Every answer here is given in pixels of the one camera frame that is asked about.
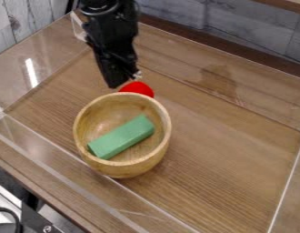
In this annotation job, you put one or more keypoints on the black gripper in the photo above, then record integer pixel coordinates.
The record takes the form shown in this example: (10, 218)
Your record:
(112, 27)

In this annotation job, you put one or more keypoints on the green rectangular block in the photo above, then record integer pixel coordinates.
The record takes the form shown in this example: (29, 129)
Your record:
(121, 138)

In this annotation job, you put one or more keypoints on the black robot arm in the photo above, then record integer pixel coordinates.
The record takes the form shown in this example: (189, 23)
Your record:
(110, 29)

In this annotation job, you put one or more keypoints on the brown wooden bowl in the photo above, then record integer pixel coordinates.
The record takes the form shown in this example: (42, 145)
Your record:
(108, 112)

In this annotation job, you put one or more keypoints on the red ball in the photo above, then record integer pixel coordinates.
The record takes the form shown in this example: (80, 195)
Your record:
(137, 87)

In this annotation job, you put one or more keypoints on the clear acrylic corner bracket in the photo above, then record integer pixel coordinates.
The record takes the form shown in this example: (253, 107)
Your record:
(80, 34)

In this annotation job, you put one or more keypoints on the black metal bracket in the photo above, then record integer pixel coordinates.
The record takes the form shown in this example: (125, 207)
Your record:
(33, 223)

